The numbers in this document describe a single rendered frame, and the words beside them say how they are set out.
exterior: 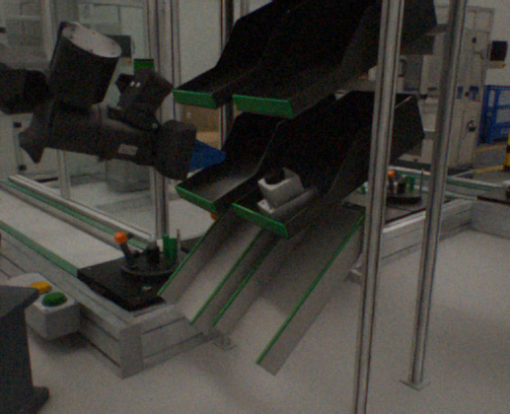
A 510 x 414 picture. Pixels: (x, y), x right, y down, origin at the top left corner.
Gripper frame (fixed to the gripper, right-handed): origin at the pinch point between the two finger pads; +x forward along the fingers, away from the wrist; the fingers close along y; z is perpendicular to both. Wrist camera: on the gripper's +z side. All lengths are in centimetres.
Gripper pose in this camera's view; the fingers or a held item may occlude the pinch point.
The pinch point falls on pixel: (187, 148)
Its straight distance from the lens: 67.0
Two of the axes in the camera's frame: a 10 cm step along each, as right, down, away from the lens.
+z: 2.2, -9.6, -1.5
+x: 8.1, 1.0, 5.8
